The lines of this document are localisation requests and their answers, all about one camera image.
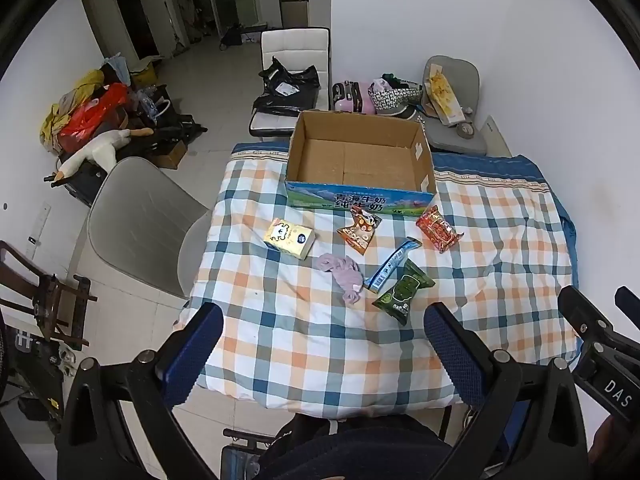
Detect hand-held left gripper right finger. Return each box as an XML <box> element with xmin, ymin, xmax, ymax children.
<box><xmin>424</xmin><ymin>302</ymin><xmax>591</xmax><ymax>480</ymax></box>

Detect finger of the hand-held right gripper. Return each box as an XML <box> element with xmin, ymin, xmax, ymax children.
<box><xmin>557</xmin><ymin>285</ymin><xmax>617</xmax><ymax>343</ymax></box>
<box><xmin>615</xmin><ymin>286</ymin><xmax>640</xmax><ymax>332</ymax></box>

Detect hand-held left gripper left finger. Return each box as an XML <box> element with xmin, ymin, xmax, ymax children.
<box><xmin>55</xmin><ymin>302</ymin><xmax>224</xmax><ymax>480</ymax></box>

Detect green snack packet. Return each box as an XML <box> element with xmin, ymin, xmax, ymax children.
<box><xmin>371</xmin><ymin>259</ymin><xmax>436</xmax><ymax>315</ymax></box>

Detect blue long snack packet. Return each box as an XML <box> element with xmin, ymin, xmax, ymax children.
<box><xmin>362</xmin><ymin>236</ymin><xmax>423</xmax><ymax>294</ymax></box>

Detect red snack packet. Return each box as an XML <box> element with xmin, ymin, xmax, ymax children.
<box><xmin>415</xmin><ymin>205</ymin><xmax>465</xmax><ymax>254</ymax></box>

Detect purple sock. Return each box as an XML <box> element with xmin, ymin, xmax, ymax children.
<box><xmin>318</xmin><ymin>253</ymin><xmax>365</xmax><ymax>305</ymax></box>

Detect yellow tissue pack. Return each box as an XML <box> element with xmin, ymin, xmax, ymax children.
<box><xmin>263</xmin><ymin>217</ymin><xmax>317</xmax><ymax>261</ymax></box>

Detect orange cartoon snack packet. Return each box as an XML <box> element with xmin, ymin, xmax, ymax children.
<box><xmin>336</xmin><ymin>206</ymin><xmax>383</xmax><ymax>255</ymax></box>

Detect checked blanket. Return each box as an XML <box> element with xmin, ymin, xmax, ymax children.
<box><xmin>172</xmin><ymin>141</ymin><xmax>581</xmax><ymax>413</ymax></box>

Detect grey shell chair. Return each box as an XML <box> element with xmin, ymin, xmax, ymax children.
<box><xmin>87</xmin><ymin>156</ymin><xmax>213</xmax><ymax>301</ymax></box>

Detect person's dark trousers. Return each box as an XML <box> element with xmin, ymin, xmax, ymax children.
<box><xmin>260</xmin><ymin>412</ymin><xmax>451</xmax><ymax>480</ymax></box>

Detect dark wooden chair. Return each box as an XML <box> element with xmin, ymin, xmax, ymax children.
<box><xmin>0</xmin><ymin>240</ymin><xmax>98</xmax><ymax>351</ymax></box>

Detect black equipment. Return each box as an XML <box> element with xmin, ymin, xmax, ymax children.
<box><xmin>0</xmin><ymin>305</ymin><xmax>66</xmax><ymax>433</ymax></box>

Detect brown cardboard box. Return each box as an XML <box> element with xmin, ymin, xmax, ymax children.
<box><xmin>150</xmin><ymin>140</ymin><xmax>188</xmax><ymax>170</ymax></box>

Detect white leaning board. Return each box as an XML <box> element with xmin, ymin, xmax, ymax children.
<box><xmin>480</xmin><ymin>115</ymin><xmax>513</xmax><ymax>157</ymax></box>

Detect black suitcase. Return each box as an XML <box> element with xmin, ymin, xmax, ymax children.
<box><xmin>60</xmin><ymin>160</ymin><xmax>108</xmax><ymax>206</ymax></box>

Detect white goose plush toy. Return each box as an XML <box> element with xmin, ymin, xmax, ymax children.
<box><xmin>52</xmin><ymin>127</ymin><xmax>155</xmax><ymax>183</ymax></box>

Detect black duffel bag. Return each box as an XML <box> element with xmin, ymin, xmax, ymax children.
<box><xmin>135</xmin><ymin>110</ymin><xmax>208</xmax><ymax>156</ymax></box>

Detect dark patterned cloth bag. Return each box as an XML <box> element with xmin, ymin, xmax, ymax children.
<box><xmin>387</xmin><ymin>102</ymin><xmax>426</xmax><ymax>123</ymax></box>

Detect yellow paper bag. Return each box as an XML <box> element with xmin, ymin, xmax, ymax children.
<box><xmin>422</xmin><ymin>63</ymin><xmax>465</xmax><ymax>126</ymax></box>

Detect red plastic bag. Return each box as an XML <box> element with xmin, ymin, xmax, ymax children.
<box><xmin>57</xmin><ymin>82</ymin><xmax>130</xmax><ymax>153</ymax></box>

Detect grey padded chair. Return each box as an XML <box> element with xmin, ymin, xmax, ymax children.
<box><xmin>417</xmin><ymin>55</ymin><xmax>488</xmax><ymax>156</ymax></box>

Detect patterned tote bag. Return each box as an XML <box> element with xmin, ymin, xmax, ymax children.
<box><xmin>367</xmin><ymin>76</ymin><xmax>423</xmax><ymax>117</ymax></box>

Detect pink suitcase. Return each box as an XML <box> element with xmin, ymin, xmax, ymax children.
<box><xmin>331</xmin><ymin>81</ymin><xmax>377</xmax><ymax>115</ymax></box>

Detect black plastic bag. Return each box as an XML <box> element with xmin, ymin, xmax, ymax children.
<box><xmin>251</xmin><ymin>56</ymin><xmax>321</xmax><ymax>118</ymax></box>

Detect yellow storage box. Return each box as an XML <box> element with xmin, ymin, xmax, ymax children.
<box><xmin>131</xmin><ymin>56</ymin><xmax>165</xmax><ymax>88</ymax></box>

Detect yellow cloth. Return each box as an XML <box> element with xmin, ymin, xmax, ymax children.
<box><xmin>40</xmin><ymin>70</ymin><xmax>106</xmax><ymax>143</ymax></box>

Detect light blue cloth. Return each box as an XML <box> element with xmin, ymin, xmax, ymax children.
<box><xmin>102</xmin><ymin>53</ymin><xmax>132</xmax><ymax>86</ymax></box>

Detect small black bag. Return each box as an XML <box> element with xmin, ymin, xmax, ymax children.
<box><xmin>220</xmin><ymin>24</ymin><xmax>243</xmax><ymax>51</ymax></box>

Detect white padded chair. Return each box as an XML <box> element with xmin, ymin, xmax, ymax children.
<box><xmin>248</xmin><ymin>27</ymin><xmax>332</xmax><ymax>141</ymax></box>

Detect white cabinet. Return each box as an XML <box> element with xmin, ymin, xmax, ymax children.
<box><xmin>307</xmin><ymin>0</ymin><xmax>332</xmax><ymax>29</ymax></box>

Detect white wall socket strip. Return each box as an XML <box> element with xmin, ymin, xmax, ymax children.
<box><xmin>27</xmin><ymin>203</ymin><xmax>53</xmax><ymax>246</ymax></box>

